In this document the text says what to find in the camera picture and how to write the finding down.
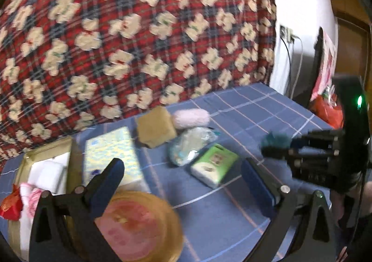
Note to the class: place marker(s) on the pink patterned paper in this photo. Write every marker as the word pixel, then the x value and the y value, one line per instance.
pixel 328 59

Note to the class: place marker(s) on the yellow tissue pack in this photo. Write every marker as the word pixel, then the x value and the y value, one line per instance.
pixel 101 150

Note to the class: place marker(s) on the pink white knitted cloth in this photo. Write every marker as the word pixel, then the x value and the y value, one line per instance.
pixel 30 196

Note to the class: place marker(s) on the clear plastic bag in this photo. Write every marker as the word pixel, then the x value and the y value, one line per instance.
pixel 186 147

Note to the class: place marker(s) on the gold rectangular tin box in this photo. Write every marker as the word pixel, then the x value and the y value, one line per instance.
pixel 19 231

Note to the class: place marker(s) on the red orange bag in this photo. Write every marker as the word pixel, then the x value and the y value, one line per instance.
pixel 326 107

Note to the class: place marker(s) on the tan sponge block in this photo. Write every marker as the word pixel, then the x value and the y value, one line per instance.
pixel 155 128

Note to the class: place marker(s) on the red fabric pouch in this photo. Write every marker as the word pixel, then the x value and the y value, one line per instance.
pixel 12 205

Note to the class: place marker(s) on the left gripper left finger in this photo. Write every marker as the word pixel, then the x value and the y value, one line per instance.
pixel 102 187

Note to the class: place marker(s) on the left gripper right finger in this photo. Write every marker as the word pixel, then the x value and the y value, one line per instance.
pixel 262 187

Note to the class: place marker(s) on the green tissue packet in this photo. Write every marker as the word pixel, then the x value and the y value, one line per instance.
pixel 213 165

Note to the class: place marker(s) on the red plaid bear blanket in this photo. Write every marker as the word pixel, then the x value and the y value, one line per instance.
pixel 69 64

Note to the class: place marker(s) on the fluffy white pink puff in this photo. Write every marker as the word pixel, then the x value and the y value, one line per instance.
pixel 189 118

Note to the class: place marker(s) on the right hand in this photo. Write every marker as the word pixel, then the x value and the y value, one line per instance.
pixel 353 227

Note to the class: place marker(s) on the round gold tin lid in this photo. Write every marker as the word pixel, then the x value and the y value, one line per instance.
pixel 140 226

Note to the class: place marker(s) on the teal fabric scrunchie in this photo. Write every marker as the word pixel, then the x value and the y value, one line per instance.
pixel 275 145

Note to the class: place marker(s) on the black monitor edge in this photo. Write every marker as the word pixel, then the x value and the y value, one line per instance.
pixel 314 73

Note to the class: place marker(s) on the blue plaid tablecloth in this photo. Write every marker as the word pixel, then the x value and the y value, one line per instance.
pixel 220 224

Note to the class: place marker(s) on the wall power socket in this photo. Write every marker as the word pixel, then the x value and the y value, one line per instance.
pixel 286 34

